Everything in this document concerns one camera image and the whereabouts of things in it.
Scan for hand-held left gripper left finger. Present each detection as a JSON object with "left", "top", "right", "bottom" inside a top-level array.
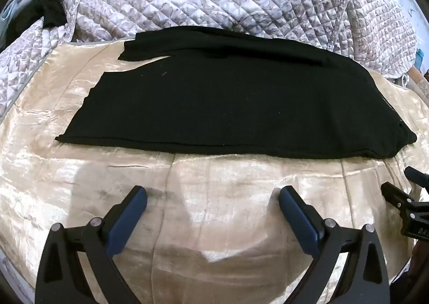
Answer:
[{"left": 38, "top": 185, "right": 148, "bottom": 304}]

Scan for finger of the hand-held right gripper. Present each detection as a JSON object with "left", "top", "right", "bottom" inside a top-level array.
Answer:
[
  {"left": 404, "top": 166, "right": 429, "bottom": 192},
  {"left": 381, "top": 182, "right": 418, "bottom": 212}
]

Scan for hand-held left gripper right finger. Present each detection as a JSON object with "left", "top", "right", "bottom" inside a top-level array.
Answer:
[{"left": 278, "top": 185, "right": 391, "bottom": 304}]

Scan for black pants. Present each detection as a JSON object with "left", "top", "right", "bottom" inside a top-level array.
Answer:
[{"left": 55, "top": 25, "right": 418, "bottom": 160}]

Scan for person's dark clothing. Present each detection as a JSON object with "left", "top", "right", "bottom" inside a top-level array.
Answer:
[{"left": 397, "top": 240, "right": 429, "bottom": 294}]

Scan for beige satin blanket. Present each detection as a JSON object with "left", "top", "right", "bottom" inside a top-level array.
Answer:
[{"left": 0, "top": 39, "right": 429, "bottom": 304}]

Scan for black garment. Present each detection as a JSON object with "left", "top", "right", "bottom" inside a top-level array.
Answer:
[{"left": 23, "top": 0, "right": 69, "bottom": 29}]

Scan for pile of dark clothes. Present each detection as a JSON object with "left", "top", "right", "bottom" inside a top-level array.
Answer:
[{"left": 0, "top": 0, "right": 46, "bottom": 28}]

